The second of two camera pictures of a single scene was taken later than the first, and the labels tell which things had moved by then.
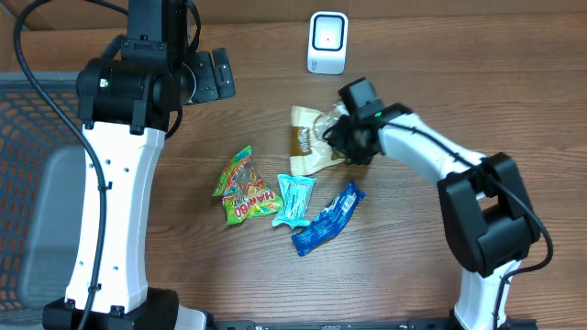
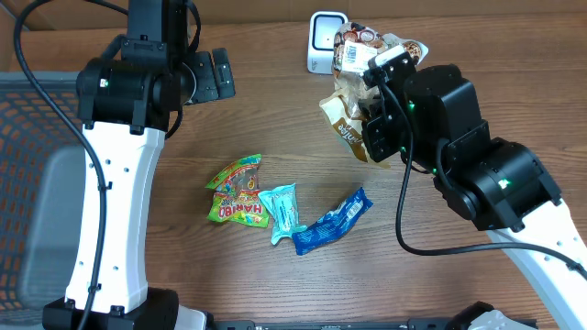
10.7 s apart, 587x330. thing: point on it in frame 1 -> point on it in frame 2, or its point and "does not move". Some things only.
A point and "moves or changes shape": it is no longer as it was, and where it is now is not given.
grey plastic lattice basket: [41, 163] does not move
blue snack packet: [330, 221] moves or changes shape
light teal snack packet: [295, 192] -> [282, 206]
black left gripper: [211, 88] does not move
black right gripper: [332, 137] -> [371, 127]
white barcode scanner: [327, 42] does not move
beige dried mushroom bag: [310, 150] -> [355, 45]
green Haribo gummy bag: [244, 194] moves or changes shape
